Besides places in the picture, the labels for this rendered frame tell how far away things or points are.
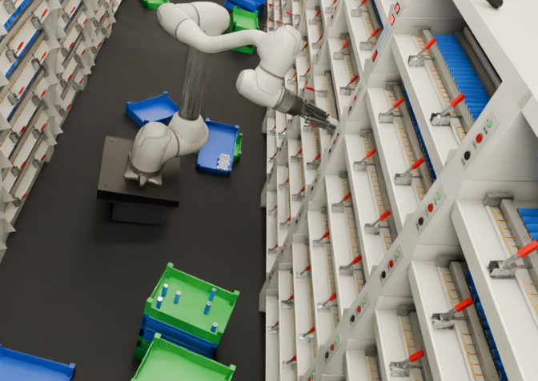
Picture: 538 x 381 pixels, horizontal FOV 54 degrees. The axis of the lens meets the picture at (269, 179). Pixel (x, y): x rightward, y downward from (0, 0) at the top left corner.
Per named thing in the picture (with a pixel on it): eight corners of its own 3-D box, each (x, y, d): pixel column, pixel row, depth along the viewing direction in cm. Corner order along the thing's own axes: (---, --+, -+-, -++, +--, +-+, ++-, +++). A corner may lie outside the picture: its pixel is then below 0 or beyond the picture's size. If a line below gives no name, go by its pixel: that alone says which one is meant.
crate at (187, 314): (143, 313, 196) (146, 301, 191) (166, 274, 212) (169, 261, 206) (218, 345, 195) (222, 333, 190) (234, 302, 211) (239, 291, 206)
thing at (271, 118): (266, 185, 304) (266, 166, 295) (266, 122, 349) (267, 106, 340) (302, 186, 304) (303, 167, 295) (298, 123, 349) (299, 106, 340)
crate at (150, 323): (140, 325, 201) (143, 313, 196) (162, 285, 217) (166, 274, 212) (213, 355, 201) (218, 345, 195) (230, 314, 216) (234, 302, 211)
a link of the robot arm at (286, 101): (282, 81, 194) (295, 87, 196) (269, 98, 199) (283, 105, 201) (283, 94, 187) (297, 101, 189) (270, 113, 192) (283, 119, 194)
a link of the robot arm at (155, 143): (123, 154, 255) (131, 119, 241) (155, 146, 267) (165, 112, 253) (141, 177, 248) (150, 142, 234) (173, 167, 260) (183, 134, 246)
